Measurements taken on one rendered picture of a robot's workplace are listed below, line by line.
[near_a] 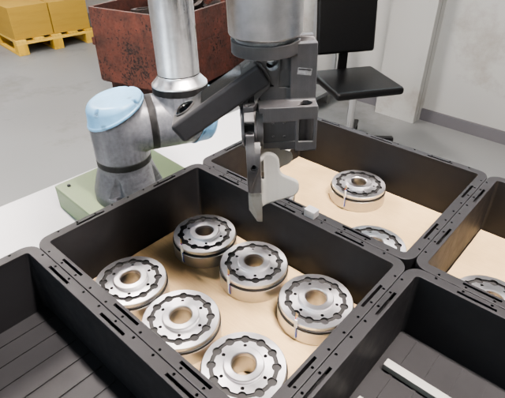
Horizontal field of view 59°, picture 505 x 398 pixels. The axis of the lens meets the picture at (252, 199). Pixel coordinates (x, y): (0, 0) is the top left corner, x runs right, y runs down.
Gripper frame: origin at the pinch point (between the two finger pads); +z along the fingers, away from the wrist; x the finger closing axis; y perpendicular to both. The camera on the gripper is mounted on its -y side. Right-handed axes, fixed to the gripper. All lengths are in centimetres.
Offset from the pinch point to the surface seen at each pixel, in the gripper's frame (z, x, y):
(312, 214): 6.5, 4.4, 8.6
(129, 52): 66, 282, -80
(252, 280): 14.1, -0.5, -0.6
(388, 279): 7.4, -8.0, 16.0
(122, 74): 84, 286, -89
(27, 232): 29, 32, -50
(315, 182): 18.3, 30.1, 13.4
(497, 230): 18.1, 11.9, 42.1
